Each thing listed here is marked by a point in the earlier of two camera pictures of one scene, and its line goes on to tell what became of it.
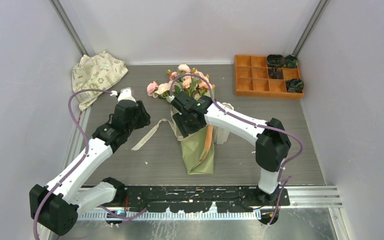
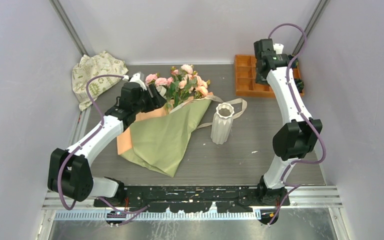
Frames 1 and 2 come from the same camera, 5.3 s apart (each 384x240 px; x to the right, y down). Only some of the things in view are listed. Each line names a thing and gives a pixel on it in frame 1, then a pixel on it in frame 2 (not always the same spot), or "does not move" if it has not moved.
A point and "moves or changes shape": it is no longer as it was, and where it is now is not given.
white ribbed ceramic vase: [220, 136] does not move
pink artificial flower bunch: [184, 79] moves or changes shape
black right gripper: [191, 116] to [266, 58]
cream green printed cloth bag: [99, 71] does not move
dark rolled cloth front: [295, 85] does not move
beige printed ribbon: [152, 133] to [213, 97]
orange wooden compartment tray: [252, 79] does not move
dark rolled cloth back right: [291, 61] does not move
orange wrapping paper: [208, 142] moves or changes shape
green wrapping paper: [194, 147] to [159, 142]
